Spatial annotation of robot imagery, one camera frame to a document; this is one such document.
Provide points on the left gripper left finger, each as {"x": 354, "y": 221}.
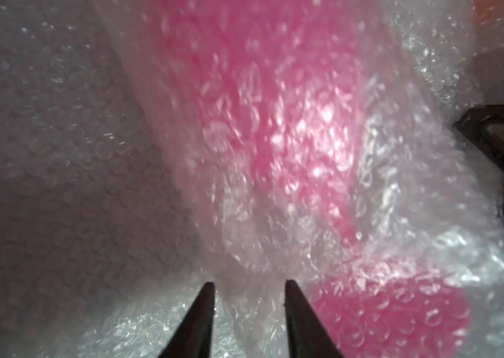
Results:
{"x": 193, "y": 337}

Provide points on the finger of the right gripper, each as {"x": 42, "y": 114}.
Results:
{"x": 474, "y": 126}

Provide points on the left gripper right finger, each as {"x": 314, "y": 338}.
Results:
{"x": 307, "y": 337}

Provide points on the pink glass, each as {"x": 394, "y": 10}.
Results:
{"x": 306, "y": 148}

